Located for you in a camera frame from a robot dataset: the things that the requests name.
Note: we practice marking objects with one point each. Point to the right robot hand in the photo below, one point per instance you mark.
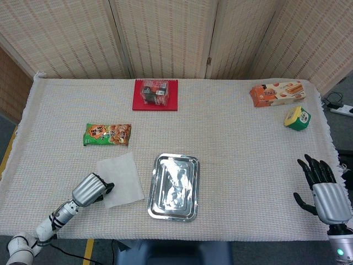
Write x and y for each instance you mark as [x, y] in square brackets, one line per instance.
[328, 198]

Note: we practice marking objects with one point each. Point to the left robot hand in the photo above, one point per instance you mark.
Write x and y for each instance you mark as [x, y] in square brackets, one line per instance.
[89, 190]

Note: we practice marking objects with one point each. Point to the white paper sheet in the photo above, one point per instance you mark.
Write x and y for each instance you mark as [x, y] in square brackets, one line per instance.
[124, 176]

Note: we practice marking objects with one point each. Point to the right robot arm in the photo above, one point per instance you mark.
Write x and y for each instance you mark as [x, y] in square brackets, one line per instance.
[342, 243]

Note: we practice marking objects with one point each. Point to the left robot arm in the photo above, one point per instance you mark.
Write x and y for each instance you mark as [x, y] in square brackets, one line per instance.
[41, 229]

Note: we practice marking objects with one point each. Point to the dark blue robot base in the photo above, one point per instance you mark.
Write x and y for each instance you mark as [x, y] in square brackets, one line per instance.
[173, 252]

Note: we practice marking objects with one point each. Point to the silver metal tray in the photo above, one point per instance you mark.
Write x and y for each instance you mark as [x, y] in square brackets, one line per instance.
[173, 187]

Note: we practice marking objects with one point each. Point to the green snack bag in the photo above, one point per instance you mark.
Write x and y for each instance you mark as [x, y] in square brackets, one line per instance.
[107, 134]

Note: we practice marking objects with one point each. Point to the green yellow-lidded container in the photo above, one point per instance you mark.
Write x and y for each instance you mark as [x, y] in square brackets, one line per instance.
[298, 118]

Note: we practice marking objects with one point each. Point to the white power strip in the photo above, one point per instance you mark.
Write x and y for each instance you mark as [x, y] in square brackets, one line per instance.
[342, 109]

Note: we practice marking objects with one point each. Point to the white woven tablecloth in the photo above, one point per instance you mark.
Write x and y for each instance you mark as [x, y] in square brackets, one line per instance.
[176, 132]

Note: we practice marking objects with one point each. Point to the red notebook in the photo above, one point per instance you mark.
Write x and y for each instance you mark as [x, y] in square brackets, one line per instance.
[155, 95]

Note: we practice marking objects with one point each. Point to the orange biscuit box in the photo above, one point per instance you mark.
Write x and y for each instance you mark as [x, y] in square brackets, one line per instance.
[278, 93]

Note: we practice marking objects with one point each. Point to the beige folding screen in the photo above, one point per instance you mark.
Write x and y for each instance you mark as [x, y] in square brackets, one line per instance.
[176, 36]

